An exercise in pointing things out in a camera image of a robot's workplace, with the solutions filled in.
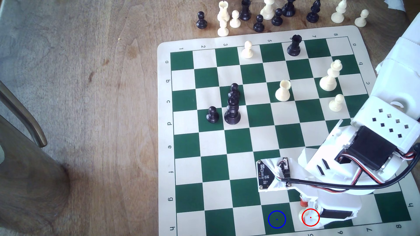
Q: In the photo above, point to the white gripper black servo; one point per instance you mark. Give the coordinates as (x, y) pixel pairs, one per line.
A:
(334, 213)

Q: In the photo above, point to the white paper scrap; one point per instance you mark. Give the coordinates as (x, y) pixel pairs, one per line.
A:
(395, 4)

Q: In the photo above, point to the white chess rook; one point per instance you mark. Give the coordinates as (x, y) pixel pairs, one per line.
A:
(282, 91)
(223, 9)

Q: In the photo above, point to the black chess rook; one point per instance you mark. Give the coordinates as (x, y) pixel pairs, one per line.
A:
(294, 46)

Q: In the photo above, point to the black chess pawn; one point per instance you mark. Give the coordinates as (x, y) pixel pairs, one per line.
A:
(259, 24)
(201, 20)
(212, 115)
(277, 18)

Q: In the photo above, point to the black chess queen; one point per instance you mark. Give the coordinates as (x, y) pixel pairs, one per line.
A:
(232, 114)

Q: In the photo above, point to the brown wooden chair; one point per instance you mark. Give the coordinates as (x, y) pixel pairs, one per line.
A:
(29, 183)

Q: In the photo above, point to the green white chess mat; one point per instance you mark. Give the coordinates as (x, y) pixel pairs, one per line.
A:
(229, 164)

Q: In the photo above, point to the tall white chess piece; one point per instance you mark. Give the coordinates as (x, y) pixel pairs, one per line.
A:
(268, 9)

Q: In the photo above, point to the white chess queen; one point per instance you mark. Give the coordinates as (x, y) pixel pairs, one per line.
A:
(329, 80)

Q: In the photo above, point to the white chess bishop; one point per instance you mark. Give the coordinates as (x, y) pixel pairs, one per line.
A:
(338, 13)

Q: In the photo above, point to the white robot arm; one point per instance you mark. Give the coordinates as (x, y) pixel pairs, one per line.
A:
(393, 82)

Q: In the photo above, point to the black chess bishop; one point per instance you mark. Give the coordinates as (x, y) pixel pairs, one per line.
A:
(234, 90)

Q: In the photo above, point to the white chess pawn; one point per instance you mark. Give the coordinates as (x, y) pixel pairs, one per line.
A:
(361, 19)
(336, 103)
(247, 50)
(223, 28)
(310, 217)
(235, 19)

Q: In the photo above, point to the tall black chess piece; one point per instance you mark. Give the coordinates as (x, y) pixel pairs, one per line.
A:
(245, 10)
(288, 9)

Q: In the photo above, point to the black chess knight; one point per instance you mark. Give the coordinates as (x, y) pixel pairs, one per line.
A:
(313, 13)

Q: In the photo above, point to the camera circuit board white mount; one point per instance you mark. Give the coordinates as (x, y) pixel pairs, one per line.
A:
(266, 175)

